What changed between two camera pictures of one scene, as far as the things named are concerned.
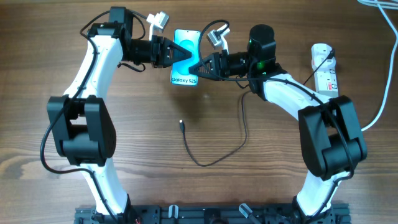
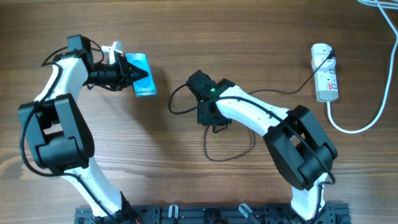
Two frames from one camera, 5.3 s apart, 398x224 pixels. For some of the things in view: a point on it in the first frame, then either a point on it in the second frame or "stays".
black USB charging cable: [247, 120] -> [252, 130]
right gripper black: [219, 64] -> [203, 119]
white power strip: [326, 75] stays
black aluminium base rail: [254, 214] stays
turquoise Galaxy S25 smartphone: [180, 73] -> [145, 87]
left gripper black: [158, 44] -> [126, 69]
